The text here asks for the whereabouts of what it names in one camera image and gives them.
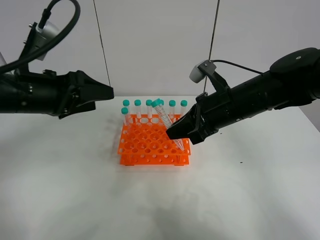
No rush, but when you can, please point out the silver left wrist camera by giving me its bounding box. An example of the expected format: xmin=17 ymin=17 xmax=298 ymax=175
xmin=20 ymin=21 xmax=60 ymax=57

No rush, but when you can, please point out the thin black right cable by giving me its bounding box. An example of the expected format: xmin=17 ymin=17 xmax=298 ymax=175
xmin=208 ymin=59 xmax=265 ymax=75

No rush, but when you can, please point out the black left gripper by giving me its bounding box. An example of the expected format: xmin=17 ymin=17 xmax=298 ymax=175
xmin=42 ymin=69 xmax=114 ymax=119

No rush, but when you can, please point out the back row tube far left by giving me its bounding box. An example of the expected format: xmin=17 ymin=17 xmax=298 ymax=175
xmin=121 ymin=99 xmax=132 ymax=126

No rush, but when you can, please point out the orange test tube rack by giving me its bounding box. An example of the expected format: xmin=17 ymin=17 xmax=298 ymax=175
xmin=117 ymin=114 xmax=191 ymax=166

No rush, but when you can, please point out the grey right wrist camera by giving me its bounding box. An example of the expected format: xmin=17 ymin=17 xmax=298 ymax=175
xmin=189 ymin=60 xmax=217 ymax=84

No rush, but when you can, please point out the thick black left cable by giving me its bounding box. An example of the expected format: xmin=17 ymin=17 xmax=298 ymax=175
xmin=0 ymin=0 xmax=82 ymax=75

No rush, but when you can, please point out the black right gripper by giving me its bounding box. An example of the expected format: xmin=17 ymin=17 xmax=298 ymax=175
xmin=166 ymin=91 xmax=233 ymax=144

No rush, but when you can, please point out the second row left tube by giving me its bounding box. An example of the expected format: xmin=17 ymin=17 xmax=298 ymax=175
xmin=121 ymin=107 xmax=131 ymax=133

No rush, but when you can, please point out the teal capped test tube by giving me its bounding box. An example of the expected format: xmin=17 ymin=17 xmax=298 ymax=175
xmin=151 ymin=98 xmax=184 ymax=151

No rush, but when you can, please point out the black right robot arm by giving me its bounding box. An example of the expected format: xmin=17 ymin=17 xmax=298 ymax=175
xmin=166 ymin=47 xmax=320 ymax=145

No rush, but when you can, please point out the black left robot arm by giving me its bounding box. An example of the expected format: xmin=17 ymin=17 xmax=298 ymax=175
xmin=0 ymin=69 xmax=114 ymax=119

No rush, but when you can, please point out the back row tube far right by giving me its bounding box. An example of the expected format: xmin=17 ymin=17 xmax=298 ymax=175
xmin=180 ymin=100 xmax=188 ymax=118

